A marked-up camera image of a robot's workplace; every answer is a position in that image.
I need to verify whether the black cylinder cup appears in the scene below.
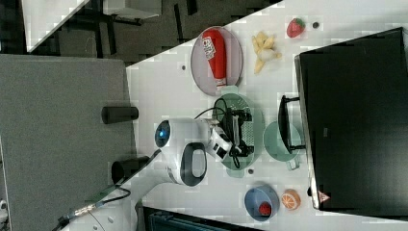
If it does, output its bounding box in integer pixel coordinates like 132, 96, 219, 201
111, 156, 149, 184

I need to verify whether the black toaster oven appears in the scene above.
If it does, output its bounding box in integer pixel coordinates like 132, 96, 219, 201
294, 27, 408, 220

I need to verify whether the red strawberry in bowl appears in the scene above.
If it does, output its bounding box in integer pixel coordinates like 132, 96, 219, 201
258, 201, 272, 217

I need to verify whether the toy strawberry on table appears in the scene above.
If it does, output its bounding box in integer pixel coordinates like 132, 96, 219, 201
287, 17, 306, 39

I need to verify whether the green plastic strainer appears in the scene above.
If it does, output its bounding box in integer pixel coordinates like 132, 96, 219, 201
213, 86, 264, 178

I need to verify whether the red ketchup bottle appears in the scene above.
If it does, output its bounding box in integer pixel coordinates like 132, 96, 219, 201
201, 29, 227, 90

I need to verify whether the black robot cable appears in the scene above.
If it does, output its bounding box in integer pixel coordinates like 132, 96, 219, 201
51, 97, 242, 231

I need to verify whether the toy orange half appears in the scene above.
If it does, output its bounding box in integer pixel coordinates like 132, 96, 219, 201
281, 189, 301, 211

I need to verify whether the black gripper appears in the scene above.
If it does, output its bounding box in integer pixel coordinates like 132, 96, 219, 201
226, 109, 254, 158

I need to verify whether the green mug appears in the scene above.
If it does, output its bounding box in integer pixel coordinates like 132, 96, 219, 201
263, 121, 303, 170

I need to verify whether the peeled toy banana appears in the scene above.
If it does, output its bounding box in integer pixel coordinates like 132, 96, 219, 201
252, 32, 282, 74

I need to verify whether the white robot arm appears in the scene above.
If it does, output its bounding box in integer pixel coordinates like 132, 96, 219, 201
59, 108, 254, 231

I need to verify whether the blue bowl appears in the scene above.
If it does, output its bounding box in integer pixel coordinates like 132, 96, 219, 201
244, 185, 280, 221

